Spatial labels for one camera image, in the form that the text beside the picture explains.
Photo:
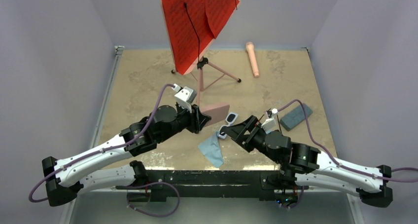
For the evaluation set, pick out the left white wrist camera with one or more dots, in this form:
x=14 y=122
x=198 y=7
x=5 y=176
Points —
x=184 y=96

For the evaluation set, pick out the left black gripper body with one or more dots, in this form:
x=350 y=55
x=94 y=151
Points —
x=191 y=120

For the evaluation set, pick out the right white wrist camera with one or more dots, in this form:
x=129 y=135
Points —
x=270 y=112

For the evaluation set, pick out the white frame sunglasses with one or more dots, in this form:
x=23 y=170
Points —
x=230 y=120

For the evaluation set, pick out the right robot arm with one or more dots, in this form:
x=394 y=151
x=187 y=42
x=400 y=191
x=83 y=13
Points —
x=303 y=166

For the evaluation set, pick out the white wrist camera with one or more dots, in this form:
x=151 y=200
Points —
x=184 y=96
x=270 y=112

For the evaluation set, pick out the pink toy microphone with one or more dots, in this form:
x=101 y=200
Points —
x=252 y=58

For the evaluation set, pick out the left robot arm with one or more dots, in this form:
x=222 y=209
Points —
x=66 y=178

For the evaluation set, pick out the pink glasses case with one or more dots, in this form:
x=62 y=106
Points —
x=218 y=112

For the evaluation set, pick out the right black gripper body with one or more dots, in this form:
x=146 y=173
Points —
x=255 y=139

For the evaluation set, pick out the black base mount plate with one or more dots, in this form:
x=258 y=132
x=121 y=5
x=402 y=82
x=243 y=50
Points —
x=158 y=185

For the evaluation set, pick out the blue glasses case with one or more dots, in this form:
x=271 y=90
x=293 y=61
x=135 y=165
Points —
x=296 y=116

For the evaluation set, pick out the pink music stand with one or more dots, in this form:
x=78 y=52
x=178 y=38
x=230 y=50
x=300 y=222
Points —
x=214 y=83

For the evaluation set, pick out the aluminium frame rail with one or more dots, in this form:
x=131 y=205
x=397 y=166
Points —
x=69 y=207

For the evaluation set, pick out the black sunglasses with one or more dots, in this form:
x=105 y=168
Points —
x=271 y=124

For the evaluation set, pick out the light blue cleaning cloth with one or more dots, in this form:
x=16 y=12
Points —
x=211 y=150

